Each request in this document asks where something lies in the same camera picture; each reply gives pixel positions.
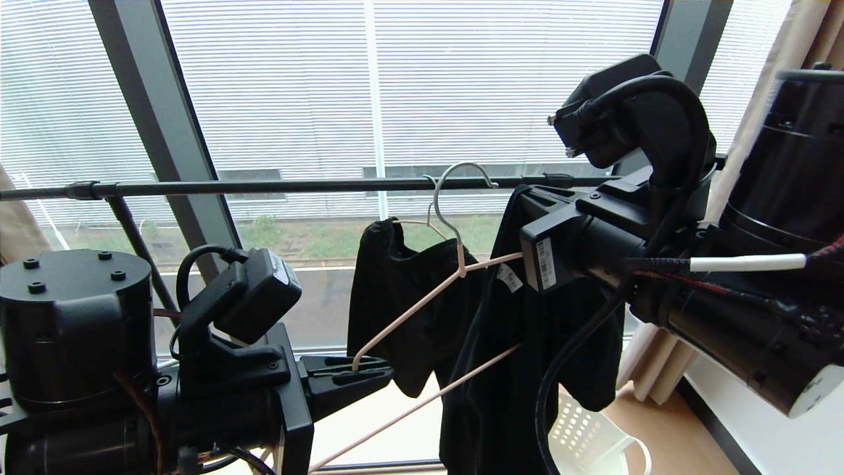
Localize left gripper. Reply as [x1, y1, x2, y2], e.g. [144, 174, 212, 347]
[158, 322, 395, 475]

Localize beige curtain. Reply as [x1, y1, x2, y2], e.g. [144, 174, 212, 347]
[617, 0, 844, 404]
[0, 165, 35, 265]

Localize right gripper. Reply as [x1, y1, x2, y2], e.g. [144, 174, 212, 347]
[511, 185, 667, 312]

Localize window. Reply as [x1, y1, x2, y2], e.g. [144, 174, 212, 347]
[0, 0, 792, 357]

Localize black cable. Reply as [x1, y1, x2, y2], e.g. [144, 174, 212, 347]
[534, 74, 718, 475]

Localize black short-sleeved shirt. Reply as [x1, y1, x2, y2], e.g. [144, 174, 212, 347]
[438, 185, 627, 475]

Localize black clothes rack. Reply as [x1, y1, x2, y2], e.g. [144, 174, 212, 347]
[0, 173, 617, 474]

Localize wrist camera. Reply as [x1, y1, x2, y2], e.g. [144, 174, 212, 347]
[546, 54, 718, 232]
[173, 244, 304, 396]

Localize pink clothes hanger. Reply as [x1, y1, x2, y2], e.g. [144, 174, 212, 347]
[394, 174, 450, 242]
[307, 162, 523, 474]

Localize white laundry basket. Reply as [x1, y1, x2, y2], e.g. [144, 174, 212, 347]
[547, 389, 653, 475]

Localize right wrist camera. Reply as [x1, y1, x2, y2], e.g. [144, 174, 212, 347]
[546, 54, 718, 232]

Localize black trousers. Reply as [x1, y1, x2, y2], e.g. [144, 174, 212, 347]
[347, 216, 492, 398]

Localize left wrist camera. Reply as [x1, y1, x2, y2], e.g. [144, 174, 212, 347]
[173, 244, 304, 396]

